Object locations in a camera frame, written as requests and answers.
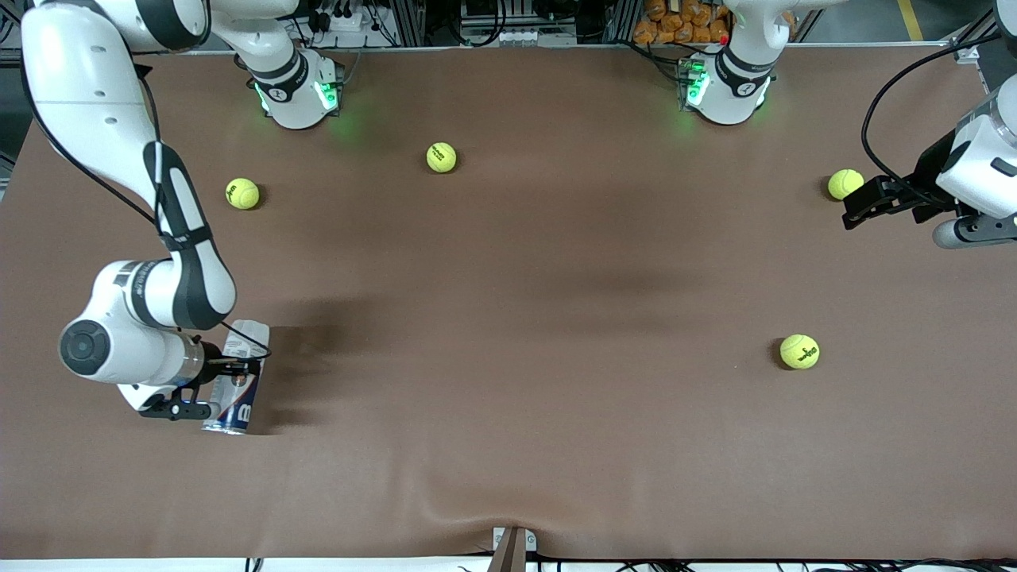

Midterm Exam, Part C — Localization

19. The clear tennis ball can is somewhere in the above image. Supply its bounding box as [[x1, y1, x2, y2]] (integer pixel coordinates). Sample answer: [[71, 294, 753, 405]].
[[201, 319, 271, 435]]

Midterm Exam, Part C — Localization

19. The orange packets pile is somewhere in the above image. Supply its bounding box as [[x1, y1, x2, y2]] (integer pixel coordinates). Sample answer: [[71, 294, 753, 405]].
[[633, 0, 730, 46]]

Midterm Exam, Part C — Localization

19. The brown table cover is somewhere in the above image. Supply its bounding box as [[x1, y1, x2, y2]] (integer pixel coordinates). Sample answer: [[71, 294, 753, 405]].
[[0, 44, 1017, 561]]

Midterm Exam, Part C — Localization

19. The white power strip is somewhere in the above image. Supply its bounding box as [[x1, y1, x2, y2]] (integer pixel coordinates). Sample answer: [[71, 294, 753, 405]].
[[314, 10, 368, 33]]

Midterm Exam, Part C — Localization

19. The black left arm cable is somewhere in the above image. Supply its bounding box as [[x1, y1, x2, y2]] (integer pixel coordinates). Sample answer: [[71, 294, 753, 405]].
[[862, 30, 1003, 211]]

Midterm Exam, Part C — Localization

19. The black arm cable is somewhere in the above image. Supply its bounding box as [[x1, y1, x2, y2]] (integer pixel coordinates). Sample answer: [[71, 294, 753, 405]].
[[862, 30, 1003, 211], [20, 48, 271, 358]]

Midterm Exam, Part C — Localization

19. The aluminium frame strut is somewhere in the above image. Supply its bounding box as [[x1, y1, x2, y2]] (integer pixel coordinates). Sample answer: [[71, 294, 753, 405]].
[[949, 12, 1003, 64]]

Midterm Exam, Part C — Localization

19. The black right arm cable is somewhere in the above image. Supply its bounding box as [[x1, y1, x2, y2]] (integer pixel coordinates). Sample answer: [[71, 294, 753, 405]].
[[20, 48, 271, 358]]

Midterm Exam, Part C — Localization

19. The aluminium frame post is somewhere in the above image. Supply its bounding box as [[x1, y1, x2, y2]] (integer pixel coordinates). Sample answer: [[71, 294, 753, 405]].
[[391, 0, 427, 47], [606, 0, 641, 44]]

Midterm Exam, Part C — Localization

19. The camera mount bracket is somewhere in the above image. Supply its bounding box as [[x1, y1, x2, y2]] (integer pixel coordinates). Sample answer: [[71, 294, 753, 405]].
[[489, 526, 538, 572]]

